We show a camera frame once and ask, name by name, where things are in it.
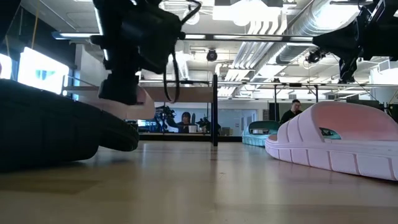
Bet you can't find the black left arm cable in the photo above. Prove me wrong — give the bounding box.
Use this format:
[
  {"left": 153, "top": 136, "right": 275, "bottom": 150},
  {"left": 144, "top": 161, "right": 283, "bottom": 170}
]
[{"left": 162, "top": 0, "right": 203, "bottom": 104}]

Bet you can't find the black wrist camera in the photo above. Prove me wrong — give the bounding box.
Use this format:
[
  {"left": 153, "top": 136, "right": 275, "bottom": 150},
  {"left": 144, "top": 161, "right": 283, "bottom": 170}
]
[
  {"left": 138, "top": 9, "right": 187, "bottom": 75},
  {"left": 357, "top": 0, "right": 386, "bottom": 26}
]

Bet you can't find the wooden shelf with black legs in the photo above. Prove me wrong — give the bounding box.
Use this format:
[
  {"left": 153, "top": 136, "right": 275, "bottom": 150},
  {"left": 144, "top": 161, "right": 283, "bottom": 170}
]
[{"left": 62, "top": 73, "right": 219, "bottom": 147}]

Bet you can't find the black rubber slide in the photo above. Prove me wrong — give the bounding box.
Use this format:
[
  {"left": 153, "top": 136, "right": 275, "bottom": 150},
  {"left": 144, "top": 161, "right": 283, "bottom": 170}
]
[
  {"left": 98, "top": 109, "right": 140, "bottom": 152},
  {"left": 0, "top": 78, "right": 102, "bottom": 172}
]

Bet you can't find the bright window pane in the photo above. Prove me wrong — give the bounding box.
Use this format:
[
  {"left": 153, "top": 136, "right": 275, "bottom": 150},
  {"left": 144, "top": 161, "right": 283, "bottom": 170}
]
[{"left": 17, "top": 46, "right": 70, "bottom": 96}]

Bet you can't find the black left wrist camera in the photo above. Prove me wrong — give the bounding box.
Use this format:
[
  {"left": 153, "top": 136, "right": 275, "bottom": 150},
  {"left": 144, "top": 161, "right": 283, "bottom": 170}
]
[{"left": 138, "top": 9, "right": 187, "bottom": 75}]

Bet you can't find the silver ventilation duct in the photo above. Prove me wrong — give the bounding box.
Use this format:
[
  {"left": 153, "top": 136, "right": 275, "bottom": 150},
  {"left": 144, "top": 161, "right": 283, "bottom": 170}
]
[{"left": 275, "top": 0, "right": 363, "bottom": 65}]

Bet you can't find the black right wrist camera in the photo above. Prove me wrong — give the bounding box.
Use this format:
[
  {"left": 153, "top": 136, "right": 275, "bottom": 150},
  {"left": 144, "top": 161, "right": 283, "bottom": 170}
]
[{"left": 357, "top": 0, "right": 386, "bottom": 26}]

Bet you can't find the black background table frame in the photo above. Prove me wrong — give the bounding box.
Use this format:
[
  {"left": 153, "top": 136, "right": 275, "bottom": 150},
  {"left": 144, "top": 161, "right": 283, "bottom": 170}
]
[{"left": 272, "top": 82, "right": 320, "bottom": 123}]

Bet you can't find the person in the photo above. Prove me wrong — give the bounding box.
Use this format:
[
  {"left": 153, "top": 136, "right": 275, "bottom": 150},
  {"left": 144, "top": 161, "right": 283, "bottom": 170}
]
[
  {"left": 176, "top": 111, "right": 193, "bottom": 134},
  {"left": 279, "top": 99, "right": 303, "bottom": 125}
]

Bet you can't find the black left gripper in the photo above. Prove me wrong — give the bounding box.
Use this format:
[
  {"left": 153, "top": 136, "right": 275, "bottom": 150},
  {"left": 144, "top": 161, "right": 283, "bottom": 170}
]
[{"left": 89, "top": 15, "right": 147, "bottom": 106}]

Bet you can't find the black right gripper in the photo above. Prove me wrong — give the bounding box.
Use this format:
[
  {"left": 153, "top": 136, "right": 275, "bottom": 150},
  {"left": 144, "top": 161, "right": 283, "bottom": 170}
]
[{"left": 312, "top": 18, "right": 398, "bottom": 84}]

